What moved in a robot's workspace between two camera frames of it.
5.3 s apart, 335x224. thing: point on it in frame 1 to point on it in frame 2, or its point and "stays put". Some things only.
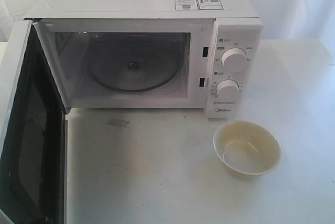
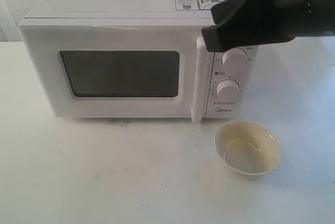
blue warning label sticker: x=203 y=2 stays put
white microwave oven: x=33 y=178 to x=128 y=67
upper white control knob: x=234 y=59 stays put
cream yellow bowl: x=247 y=148 stays put
